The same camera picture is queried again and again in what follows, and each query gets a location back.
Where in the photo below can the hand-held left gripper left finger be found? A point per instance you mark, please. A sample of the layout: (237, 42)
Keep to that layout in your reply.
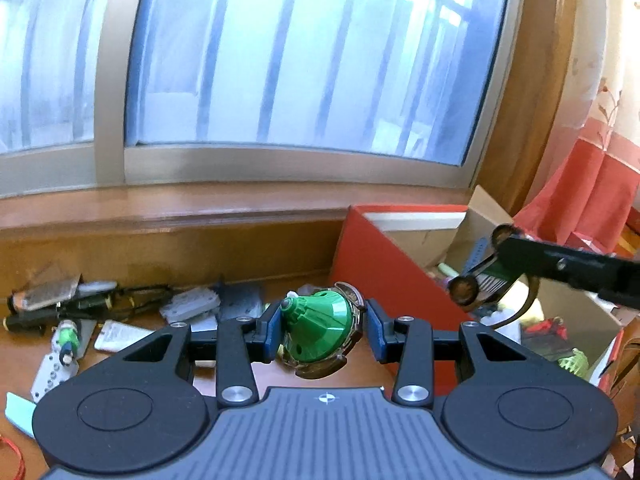
(271, 332)

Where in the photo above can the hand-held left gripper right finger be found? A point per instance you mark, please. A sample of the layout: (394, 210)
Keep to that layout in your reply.
(378, 332)

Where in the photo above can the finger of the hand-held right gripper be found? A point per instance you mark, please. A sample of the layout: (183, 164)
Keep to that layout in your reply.
(462, 290)

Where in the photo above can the green spinning top toy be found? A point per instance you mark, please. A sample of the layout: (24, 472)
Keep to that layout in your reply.
(320, 327)

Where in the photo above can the red cardboard box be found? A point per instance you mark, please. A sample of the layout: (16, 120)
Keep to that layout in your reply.
(380, 260)

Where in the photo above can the wooden desktop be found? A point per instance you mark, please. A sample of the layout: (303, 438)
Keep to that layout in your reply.
(160, 267)

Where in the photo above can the green and white small carton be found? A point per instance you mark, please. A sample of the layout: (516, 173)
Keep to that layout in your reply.
(496, 280)

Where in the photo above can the dark grey ribbed plate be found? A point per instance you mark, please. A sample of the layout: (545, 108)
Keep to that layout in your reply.
(242, 300)

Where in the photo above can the brown curved band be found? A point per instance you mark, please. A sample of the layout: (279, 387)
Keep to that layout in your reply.
(527, 302)

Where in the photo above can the red crumpled wrapper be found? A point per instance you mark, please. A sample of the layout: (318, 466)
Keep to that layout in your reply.
(542, 327)

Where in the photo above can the red and cream curtain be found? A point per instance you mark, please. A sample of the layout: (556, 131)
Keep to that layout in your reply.
(595, 180)

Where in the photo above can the translucent green toy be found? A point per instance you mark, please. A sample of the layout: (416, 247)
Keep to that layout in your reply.
(574, 362)

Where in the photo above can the white packet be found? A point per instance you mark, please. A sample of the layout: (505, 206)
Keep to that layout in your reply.
(120, 335)

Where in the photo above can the wooden windowsill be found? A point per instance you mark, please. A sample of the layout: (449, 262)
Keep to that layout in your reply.
(150, 210)

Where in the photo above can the green and white small part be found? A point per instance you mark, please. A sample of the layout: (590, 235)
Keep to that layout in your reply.
(67, 342)

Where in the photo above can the grey plate with holes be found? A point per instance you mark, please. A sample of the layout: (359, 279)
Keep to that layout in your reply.
(50, 380)

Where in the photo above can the grey metal plate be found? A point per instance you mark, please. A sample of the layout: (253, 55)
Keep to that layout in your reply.
(47, 292)

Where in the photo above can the light green paper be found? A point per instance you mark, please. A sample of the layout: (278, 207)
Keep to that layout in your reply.
(17, 410)

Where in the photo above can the window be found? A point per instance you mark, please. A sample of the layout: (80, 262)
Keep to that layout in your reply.
(300, 60)

